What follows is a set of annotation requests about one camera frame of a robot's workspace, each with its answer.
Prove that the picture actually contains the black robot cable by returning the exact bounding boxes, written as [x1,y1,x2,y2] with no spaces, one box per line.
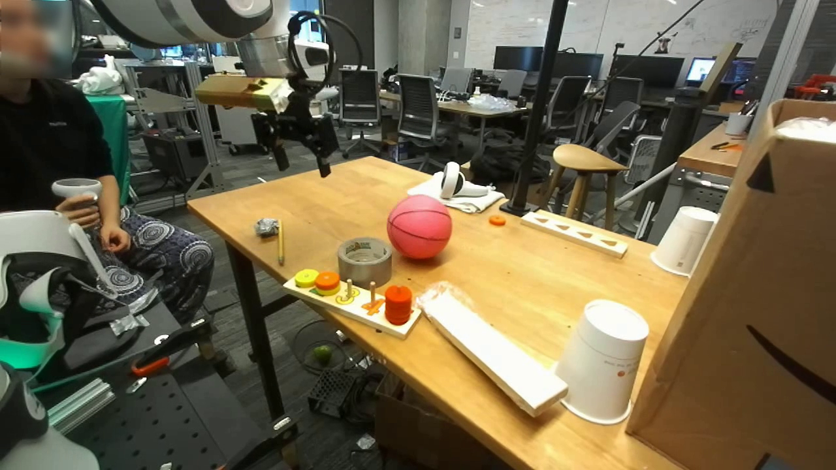
[284,9,369,94]

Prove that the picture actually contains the grey duct tape roll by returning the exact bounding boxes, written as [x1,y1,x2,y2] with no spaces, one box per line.
[333,235,397,289]

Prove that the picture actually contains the pink basketball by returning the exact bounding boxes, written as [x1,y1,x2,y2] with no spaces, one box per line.
[383,193,453,265]

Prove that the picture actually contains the black box under table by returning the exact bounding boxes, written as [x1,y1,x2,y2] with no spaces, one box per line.
[305,361,389,426]

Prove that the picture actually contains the person's right hand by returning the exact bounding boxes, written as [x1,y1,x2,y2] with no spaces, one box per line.
[55,190,103,229]

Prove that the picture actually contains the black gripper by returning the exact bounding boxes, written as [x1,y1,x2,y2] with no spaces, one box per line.
[254,79,339,180]

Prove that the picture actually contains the black office chair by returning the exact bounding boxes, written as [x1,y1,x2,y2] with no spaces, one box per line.
[598,73,648,116]
[546,73,595,135]
[333,66,383,133]

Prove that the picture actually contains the white round device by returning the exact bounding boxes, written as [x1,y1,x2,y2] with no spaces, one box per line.
[438,160,470,205]

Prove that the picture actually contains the green fabric cover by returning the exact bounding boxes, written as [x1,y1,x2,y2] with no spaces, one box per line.
[85,92,133,208]

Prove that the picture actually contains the wooden peg block strip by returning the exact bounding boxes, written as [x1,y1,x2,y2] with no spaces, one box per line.
[519,208,631,258]

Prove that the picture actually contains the white stand pole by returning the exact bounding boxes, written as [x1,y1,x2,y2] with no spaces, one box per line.
[755,0,823,117]

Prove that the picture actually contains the black camera stand pole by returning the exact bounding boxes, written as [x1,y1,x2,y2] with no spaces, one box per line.
[506,0,570,220]

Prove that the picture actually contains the white flat rectangular tray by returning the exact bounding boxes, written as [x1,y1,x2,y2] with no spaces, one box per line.
[417,282,570,417]

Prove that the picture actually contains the white cart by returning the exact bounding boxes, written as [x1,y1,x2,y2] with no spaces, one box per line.
[205,54,278,156]

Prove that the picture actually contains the wooden stool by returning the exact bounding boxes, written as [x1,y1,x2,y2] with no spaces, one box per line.
[548,141,630,225]

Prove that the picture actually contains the small white cup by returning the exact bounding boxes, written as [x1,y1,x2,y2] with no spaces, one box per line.
[723,109,755,138]

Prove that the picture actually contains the white controller cord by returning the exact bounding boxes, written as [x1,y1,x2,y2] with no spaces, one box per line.
[64,216,119,297]

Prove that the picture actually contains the clear plastic bag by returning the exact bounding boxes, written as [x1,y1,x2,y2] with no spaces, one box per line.
[771,113,836,147]

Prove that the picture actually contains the wooden office desk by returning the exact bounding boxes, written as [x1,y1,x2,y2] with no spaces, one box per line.
[434,88,536,147]

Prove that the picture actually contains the dark grey office chair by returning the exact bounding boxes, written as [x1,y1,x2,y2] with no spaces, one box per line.
[588,99,644,154]

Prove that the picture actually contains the seated person black shirt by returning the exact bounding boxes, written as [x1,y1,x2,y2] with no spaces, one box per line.
[0,0,217,327]

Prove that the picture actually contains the large cardboard box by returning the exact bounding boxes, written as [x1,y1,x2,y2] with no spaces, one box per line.
[625,97,836,470]

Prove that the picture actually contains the grey mesh office chair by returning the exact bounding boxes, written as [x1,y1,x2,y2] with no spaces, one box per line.
[393,71,444,147]

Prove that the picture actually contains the monitor with blue screen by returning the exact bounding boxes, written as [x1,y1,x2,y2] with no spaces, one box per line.
[685,54,758,88]

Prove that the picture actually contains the black perforated robot cart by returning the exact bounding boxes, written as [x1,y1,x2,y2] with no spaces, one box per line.
[50,321,303,470]

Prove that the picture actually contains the grey metal frame table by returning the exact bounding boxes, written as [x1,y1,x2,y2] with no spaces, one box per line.
[127,60,221,216]

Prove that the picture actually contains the wooden top workbench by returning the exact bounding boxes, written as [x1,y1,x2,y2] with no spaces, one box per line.
[677,121,751,185]

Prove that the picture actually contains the white VR controller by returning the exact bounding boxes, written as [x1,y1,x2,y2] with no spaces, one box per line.
[50,174,103,205]

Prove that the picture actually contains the person's left hand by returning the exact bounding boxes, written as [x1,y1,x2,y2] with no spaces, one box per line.
[97,221,133,257]

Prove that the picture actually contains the black computer monitor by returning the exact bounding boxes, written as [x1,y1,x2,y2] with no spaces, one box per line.
[612,52,687,88]
[555,49,606,86]
[490,45,559,75]

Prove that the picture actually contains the white paper cup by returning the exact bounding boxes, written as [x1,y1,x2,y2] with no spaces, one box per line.
[555,297,653,428]
[648,205,720,279]

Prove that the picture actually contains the red cylinder toy piece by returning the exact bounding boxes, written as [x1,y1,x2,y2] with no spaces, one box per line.
[380,282,414,330]

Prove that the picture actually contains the red handled tool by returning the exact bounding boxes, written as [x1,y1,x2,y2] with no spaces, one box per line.
[127,353,175,379]

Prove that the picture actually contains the person's left forearm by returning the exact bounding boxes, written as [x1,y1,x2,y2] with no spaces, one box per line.
[89,167,124,229]

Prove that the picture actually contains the white paper sheet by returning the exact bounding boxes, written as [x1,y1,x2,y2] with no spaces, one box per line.
[404,169,506,216]

